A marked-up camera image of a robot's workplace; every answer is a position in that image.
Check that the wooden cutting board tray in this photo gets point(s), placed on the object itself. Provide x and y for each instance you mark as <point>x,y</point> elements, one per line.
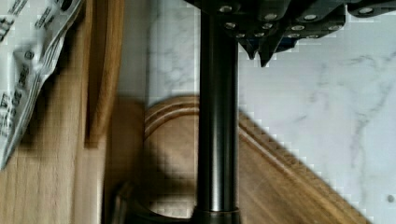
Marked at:
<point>274,186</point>

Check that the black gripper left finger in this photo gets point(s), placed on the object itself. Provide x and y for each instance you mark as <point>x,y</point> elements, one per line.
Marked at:
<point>266,27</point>

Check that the snack bag in drawer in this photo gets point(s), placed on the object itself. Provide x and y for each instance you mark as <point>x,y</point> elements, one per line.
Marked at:
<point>32,38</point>

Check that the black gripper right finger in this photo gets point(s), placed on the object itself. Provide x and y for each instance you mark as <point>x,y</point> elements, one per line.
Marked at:
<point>370,8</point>

